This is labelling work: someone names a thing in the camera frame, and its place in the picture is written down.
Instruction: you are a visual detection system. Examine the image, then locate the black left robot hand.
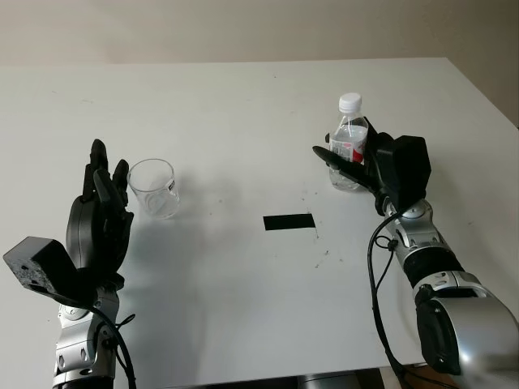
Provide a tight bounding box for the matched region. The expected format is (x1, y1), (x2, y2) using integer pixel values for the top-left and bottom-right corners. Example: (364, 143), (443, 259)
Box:
(65, 139), (135, 285)

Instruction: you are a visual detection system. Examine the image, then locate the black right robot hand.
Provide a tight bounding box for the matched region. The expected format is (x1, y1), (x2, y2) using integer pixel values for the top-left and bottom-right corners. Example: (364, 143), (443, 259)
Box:
(311, 115), (397, 216)

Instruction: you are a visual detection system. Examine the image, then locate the clear plastic water bottle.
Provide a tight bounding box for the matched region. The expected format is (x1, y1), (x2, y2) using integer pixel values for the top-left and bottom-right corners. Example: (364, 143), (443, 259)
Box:
(327, 92), (371, 192)

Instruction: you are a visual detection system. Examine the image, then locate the clear glass cup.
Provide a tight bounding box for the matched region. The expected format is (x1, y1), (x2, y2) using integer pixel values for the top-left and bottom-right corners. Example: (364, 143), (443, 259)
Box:
(127, 158), (182, 220)

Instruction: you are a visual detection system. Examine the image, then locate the black tape strip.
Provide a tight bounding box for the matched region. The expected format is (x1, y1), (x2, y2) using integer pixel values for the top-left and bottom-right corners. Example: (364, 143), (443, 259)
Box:
(263, 213), (317, 232)

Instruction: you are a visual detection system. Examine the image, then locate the dark robot torso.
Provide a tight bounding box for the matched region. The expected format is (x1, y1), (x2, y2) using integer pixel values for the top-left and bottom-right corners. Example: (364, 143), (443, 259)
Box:
(294, 370), (368, 389)

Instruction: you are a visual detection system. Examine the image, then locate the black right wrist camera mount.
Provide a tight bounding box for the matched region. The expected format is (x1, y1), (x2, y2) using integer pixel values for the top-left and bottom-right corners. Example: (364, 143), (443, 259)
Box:
(367, 135), (432, 212)

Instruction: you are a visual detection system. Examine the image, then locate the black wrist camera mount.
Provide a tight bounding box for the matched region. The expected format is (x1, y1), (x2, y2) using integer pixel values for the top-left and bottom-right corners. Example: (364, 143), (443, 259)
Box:
(367, 135), (432, 212)
(2, 237), (99, 306)

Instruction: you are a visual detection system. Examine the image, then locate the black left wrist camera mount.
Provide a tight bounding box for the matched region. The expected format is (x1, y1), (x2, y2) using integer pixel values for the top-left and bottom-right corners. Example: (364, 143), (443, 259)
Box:
(2, 237), (99, 306)

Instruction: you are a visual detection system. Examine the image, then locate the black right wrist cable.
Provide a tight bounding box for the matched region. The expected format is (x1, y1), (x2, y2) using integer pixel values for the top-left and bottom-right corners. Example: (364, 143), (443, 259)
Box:
(366, 209), (449, 389)

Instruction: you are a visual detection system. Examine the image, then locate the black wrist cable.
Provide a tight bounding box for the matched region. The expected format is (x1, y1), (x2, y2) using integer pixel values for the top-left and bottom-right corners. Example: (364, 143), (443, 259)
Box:
(366, 209), (449, 389)
(89, 304), (137, 389)

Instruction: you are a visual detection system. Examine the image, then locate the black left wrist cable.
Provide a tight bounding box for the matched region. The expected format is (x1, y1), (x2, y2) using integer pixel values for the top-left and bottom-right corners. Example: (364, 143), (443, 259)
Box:
(89, 304), (137, 389)

